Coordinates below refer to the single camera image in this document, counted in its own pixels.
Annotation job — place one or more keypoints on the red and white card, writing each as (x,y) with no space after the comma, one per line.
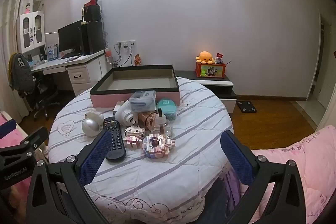
(220,57)

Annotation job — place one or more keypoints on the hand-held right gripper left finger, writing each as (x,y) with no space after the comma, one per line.
(94,158)

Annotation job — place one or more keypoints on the white door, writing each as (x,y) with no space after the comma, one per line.
(323,69)

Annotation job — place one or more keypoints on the white plug adapter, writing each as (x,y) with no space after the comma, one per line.
(123,112)

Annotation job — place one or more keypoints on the red capped water bottle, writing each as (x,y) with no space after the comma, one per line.
(109,58)

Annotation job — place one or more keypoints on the pink printed blanket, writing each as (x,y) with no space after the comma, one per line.
(302,161)

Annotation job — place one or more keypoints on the black bathroom scale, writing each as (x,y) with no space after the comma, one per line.
(246,107)

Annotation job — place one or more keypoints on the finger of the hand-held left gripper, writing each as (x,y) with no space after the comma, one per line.
(31,140)
(8,128)

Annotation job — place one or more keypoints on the white striped quilt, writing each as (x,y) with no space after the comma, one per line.
(183,134)

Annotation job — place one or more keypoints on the large pink block toy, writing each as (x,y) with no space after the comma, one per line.
(156,146)

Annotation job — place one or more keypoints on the white hutch cabinet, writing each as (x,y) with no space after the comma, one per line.
(26,29)

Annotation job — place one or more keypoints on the pink cloth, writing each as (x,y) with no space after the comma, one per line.
(5,116)

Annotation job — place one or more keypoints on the red printed storage box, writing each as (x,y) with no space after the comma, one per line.
(210,70)

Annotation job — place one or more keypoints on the orange octopus plush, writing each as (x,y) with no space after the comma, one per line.
(204,57)

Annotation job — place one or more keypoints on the teal round container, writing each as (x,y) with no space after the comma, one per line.
(168,107)

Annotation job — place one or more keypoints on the white desk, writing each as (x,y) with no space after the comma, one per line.
(52,64)

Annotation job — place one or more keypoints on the black computer tower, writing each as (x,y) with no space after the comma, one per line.
(92,37)

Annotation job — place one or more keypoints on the small pink block toy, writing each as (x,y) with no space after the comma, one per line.
(132,134)

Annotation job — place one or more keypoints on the white wall socket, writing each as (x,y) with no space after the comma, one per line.
(127,44)

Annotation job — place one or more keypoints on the orange snack bag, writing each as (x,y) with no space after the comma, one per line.
(138,60)

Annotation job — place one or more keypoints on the black and white tv stand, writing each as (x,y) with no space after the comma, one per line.
(218,83)

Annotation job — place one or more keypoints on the beige curtain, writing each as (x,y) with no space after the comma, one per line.
(8,29)

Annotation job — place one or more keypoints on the black office chair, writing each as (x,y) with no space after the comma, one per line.
(42,100)

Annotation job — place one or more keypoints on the black remote control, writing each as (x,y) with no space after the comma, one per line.
(115,140)

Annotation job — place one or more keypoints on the black computer monitor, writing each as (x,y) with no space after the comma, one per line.
(69,36)

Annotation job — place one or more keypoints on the blue box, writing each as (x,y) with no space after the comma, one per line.
(52,52)

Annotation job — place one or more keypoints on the pink box with black rim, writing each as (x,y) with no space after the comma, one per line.
(105,100)

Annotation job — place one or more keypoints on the clear plastic floss box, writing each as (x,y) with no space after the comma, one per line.
(141,103)

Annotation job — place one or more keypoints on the small pink doll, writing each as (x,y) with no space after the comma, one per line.
(27,8)

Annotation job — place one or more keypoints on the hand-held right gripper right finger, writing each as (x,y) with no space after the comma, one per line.
(236,161)

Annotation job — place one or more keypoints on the silver white round lamp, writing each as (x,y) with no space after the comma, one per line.
(90,128)

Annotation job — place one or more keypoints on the grey hoodie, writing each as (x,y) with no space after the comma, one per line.
(22,74)

